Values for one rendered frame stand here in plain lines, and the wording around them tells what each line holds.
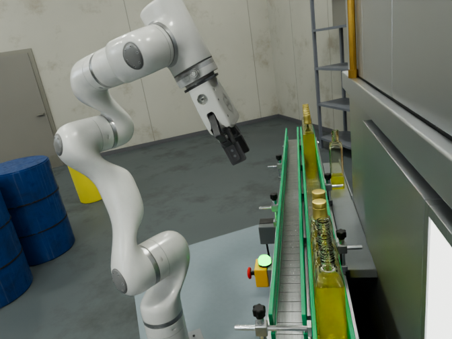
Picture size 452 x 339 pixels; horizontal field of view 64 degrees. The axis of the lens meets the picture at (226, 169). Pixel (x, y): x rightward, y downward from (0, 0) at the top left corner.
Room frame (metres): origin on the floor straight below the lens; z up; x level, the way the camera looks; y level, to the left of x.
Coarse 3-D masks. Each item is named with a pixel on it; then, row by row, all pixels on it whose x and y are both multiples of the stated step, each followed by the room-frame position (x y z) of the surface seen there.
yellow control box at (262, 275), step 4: (256, 260) 1.09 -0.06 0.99; (256, 264) 1.07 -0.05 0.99; (256, 268) 1.05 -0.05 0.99; (260, 268) 1.04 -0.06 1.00; (264, 268) 1.04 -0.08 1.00; (268, 268) 1.04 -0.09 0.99; (256, 272) 1.04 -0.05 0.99; (260, 272) 1.04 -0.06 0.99; (264, 272) 1.03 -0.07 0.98; (268, 272) 1.03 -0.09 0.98; (256, 276) 1.04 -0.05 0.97; (260, 276) 1.04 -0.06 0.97; (264, 276) 1.03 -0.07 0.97; (268, 276) 1.03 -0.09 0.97; (256, 280) 1.04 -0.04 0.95; (260, 280) 1.04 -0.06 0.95; (264, 280) 1.03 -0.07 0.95; (268, 280) 1.03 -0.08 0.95; (256, 284) 1.04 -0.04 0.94; (260, 284) 1.04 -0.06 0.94; (264, 284) 1.03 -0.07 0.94; (268, 284) 1.03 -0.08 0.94
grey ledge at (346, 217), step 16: (336, 192) 1.42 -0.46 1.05; (336, 208) 1.28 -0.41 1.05; (352, 208) 1.26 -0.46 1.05; (336, 224) 1.16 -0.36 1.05; (352, 224) 1.14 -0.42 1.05; (352, 240) 1.04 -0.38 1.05; (352, 256) 0.95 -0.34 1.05; (368, 256) 0.94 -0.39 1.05; (352, 272) 0.89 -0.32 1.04; (368, 272) 0.88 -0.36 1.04
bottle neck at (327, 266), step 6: (324, 246) 0.63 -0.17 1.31; (330, 246) 0.62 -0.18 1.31; (324, 252) 0.61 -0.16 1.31; (330, 252) 0.61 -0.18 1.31; (324, 258) 0.61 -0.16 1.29; (330, 258) 0.61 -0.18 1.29; (324, 264) 0.61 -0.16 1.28; (330, 264) 0.61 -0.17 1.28; (324, 270) 0.61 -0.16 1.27; (330, 270) 0.61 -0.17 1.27
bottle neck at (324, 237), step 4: (320, 232) 0.69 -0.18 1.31; (324, 232) 0.69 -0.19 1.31; (328, 232) 0.68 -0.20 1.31; (320, 236) 0.67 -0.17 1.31; (324, 236) 0.66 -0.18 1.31; (328, 236) 0.66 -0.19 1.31; (320, 240) 0.67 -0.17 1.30; (324, 240) 0.66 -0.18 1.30; (328, 240) 0.66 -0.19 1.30; (320, 244) 0.67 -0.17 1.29
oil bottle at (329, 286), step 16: (320, 272) 0.62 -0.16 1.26; (336, 272) 0.61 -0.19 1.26; (320, 288) 0.60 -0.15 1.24; (336, 288) 0.59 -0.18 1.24; (320, 304) 0.60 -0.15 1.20; (336, 304) 0.59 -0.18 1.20; (320, 320) 0.60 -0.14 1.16; (336, 320) 0.59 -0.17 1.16; (320, 336) 0.60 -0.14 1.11; (336, 336) 0.59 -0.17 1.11
